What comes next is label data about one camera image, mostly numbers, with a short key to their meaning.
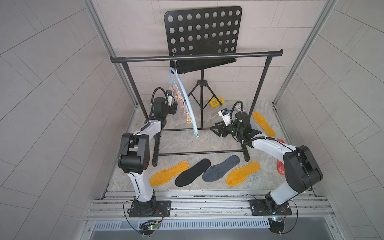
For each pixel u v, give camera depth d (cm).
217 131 78
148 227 66
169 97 79
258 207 71
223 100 117
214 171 82
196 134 98
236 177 81
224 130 75
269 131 101
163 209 71
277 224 68
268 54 53
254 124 105
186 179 81
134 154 50
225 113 75
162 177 81
